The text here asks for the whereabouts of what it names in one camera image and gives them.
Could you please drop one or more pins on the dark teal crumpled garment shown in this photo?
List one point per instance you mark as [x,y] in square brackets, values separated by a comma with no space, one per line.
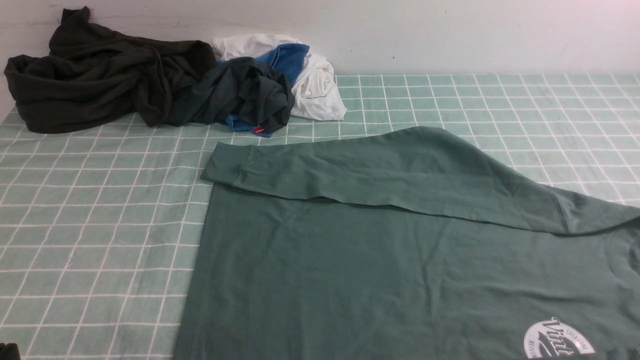
[209,99]

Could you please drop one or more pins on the green checkered tablecloth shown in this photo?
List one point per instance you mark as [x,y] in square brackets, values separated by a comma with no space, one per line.
[100,228]

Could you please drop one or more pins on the blue crumpled garment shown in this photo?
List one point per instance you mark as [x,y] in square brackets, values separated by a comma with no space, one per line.
[287,60]

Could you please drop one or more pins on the white crumpled garment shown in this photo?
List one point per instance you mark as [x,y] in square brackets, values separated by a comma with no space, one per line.
[316,93]

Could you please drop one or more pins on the green long sleeve shirt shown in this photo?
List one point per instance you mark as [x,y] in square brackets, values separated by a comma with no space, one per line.
[411,245]

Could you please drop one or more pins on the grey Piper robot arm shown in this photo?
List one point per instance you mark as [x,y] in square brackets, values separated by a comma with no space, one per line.
[9,351]

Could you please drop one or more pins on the dark olive crumpled garment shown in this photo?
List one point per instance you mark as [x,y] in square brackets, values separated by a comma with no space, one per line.
[94,75]

